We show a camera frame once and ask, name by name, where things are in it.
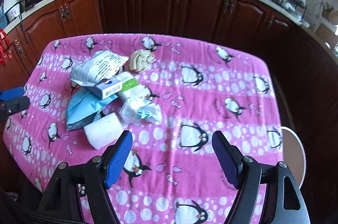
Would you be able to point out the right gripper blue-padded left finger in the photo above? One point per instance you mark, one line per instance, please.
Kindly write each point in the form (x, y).
(61, 203)

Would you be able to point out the lower wooden base cabinets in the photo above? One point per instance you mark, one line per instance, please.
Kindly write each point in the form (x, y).
(306, 71)

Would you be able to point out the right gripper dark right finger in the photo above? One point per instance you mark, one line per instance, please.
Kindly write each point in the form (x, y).
(283, 202)

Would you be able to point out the green white tissue pack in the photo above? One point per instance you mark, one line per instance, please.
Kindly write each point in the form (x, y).
(131, 88)

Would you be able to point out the white printed snack bag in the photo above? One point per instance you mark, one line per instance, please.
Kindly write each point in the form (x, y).
(102, 65)

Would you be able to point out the light blue plastic pouch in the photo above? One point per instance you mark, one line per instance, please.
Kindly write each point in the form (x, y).
(84, 108)

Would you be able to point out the white foam block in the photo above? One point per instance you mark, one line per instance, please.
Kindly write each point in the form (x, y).
(104, 131)

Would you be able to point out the white round trash bin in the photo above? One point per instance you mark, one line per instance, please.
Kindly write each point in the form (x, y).
(294, 154)

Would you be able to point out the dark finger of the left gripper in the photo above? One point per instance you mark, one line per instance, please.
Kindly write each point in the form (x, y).
(14, 106)

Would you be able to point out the blue white toothpaste box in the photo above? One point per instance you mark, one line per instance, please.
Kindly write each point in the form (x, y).
(106, 88)

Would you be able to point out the white plastic wrapper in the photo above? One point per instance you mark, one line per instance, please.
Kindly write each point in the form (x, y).
(136, 109)

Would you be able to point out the beige paper ball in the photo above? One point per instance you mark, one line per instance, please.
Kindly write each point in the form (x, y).
(140, 60)

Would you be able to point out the red tassel decoration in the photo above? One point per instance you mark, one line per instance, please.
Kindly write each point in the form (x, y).
(4, 48)

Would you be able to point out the wooden cutting board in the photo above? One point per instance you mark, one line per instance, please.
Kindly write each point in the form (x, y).
(325, 33)

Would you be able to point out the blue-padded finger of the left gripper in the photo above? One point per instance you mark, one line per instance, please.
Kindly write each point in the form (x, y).
(10, 94)

